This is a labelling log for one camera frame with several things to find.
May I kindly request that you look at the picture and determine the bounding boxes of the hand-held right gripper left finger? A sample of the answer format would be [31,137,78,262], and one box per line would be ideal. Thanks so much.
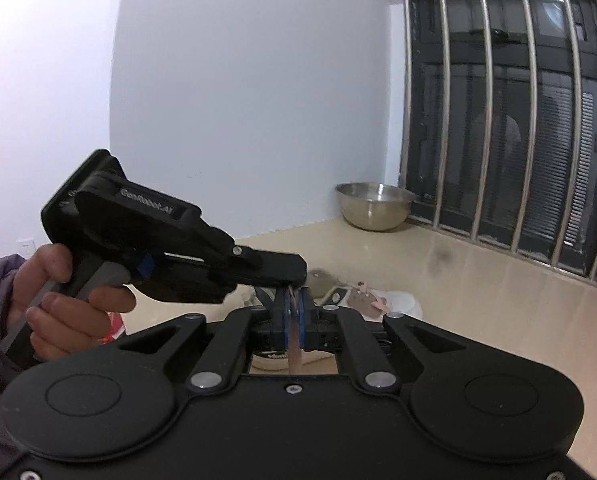
[121,296,292,392]

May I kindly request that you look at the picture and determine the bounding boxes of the white sneaker shoe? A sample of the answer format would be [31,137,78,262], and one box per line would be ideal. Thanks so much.
[238,267,424,376]

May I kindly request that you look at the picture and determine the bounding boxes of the metal bowl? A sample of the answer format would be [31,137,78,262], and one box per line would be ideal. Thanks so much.
[335,182,415,232]

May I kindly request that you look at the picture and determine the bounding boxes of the person's left hand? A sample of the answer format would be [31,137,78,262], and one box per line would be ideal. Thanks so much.
[8,244,136,361]

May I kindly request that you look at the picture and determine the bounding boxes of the dark window with blinds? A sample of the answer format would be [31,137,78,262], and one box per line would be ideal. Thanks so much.
[405,0,597,281]

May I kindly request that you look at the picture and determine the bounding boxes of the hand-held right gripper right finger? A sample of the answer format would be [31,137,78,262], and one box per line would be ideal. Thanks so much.
[298,290,471,392]

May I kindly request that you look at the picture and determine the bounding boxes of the steel window guard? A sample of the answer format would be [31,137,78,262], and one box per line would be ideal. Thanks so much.
[368,0,597,286]

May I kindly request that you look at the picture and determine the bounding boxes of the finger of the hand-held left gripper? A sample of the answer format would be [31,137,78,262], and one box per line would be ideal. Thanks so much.
[233,246,309,288]

